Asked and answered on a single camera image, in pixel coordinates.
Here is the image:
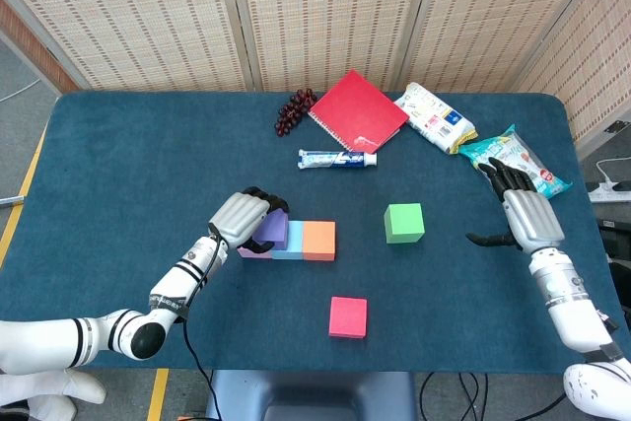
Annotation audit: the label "teal clear snack bag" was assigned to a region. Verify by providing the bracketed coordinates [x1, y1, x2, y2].
[457, 124, 574, 200]

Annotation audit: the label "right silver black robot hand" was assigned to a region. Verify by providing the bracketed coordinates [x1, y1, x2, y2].
[465, 157, 566, 251]

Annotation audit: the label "pink foam cube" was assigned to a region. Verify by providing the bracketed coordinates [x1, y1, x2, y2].
[236, 245, 274, 259]

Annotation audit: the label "black equipment case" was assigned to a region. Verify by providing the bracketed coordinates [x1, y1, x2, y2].
[596, 217, 631, 333]

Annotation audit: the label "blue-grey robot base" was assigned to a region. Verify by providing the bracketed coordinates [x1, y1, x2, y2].
[204, 370, 418, 421]

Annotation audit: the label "orange foam cube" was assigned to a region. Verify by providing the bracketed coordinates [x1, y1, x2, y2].
[302, 220, 337, 262]

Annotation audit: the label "red spiral notebook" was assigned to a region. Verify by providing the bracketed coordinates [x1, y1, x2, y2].
[307, 69, 411, 155]

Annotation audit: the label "purple foam cube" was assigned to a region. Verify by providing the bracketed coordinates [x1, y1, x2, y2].
[251, 208, 291, 251]

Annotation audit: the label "green foam cube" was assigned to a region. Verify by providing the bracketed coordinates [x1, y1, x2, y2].
[384, 202, 426, 245]

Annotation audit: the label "white power cord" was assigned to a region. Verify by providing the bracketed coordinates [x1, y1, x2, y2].
[596, 157, 631, 185]

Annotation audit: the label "grey floor cable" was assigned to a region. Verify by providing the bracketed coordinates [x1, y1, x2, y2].
[0, 78, 43, 103]

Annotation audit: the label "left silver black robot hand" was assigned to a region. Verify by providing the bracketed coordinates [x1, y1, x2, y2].
[207, 186, 291, 253]

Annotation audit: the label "black floor cables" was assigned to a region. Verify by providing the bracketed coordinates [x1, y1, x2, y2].
[418, 371, 563, 421]

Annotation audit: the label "white yellow-edged snack bag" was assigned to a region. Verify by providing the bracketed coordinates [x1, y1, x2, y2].
[393, 81, 479, 155]

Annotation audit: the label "dark red grape bunch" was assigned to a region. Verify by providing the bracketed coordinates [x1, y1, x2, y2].
[273, 88, 318, 138]

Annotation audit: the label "light blue foam cube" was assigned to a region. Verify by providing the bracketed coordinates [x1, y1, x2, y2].
[270, 220, 306, 261]

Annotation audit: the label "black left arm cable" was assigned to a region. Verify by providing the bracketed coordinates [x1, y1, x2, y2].
[180, 226, 223, 421]

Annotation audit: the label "woven bamboo folding screen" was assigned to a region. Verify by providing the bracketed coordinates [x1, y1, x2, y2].
[0, 0, 631, 146]

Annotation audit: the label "red foam cube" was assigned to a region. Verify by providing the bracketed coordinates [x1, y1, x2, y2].
[328, 296, 369, 340]

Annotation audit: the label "blue white toothpaste tube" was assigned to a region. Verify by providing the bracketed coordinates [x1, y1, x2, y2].
[297, 148, 379, 171]

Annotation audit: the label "teal felt table cloth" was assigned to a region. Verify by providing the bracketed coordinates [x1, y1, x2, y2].
[0, 90, 631, 376]

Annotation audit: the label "white power strip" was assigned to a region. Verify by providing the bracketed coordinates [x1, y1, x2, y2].
[589, 181, 631, 204]

